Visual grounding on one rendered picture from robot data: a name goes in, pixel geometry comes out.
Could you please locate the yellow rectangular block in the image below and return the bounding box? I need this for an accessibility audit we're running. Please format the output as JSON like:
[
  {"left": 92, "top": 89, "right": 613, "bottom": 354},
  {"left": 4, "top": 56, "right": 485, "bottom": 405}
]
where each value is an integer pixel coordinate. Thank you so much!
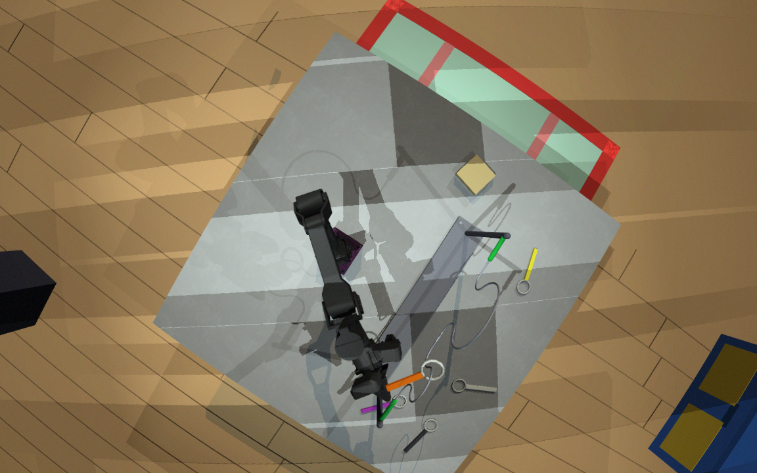
[{"left": 455, "top": 154, "right": 496, "bottom": 195}]

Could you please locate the orange handle with grey loop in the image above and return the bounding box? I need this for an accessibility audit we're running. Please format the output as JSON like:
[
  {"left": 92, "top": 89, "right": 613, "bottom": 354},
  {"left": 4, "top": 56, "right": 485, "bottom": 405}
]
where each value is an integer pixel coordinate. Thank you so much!
[{"left": 386, "top": 359, "right": 444, "bottom": 392}]

